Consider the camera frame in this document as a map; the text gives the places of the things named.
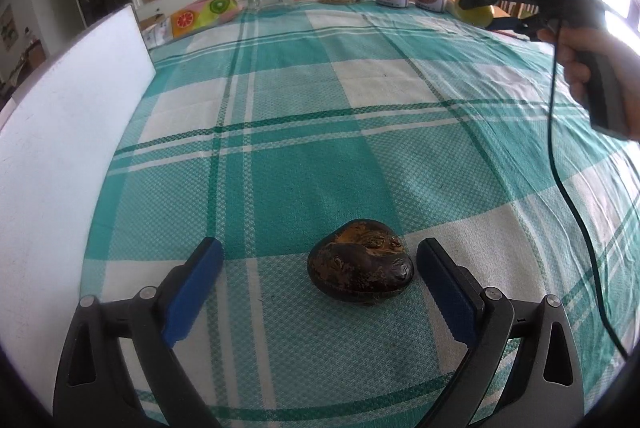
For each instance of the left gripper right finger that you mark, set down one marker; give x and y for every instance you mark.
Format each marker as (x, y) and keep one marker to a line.
(449, 288)

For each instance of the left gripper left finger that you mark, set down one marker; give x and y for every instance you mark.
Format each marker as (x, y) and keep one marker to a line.
(186, 288)

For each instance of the green apple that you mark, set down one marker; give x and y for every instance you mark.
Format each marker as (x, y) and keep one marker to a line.
(481, 17)

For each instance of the dark wrinkled fruit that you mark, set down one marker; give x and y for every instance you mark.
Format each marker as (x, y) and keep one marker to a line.
(362, 262)

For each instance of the person's right hand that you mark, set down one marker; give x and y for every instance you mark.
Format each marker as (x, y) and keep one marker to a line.
(577, 75)

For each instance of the teal plaid tablecloth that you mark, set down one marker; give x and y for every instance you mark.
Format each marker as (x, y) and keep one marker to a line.
(272, 131)

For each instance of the white storage box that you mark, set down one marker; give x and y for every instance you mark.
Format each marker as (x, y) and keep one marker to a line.
(59, 133)

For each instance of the fruit print pouch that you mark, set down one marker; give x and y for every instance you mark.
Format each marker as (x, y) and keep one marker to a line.
(202, 14)

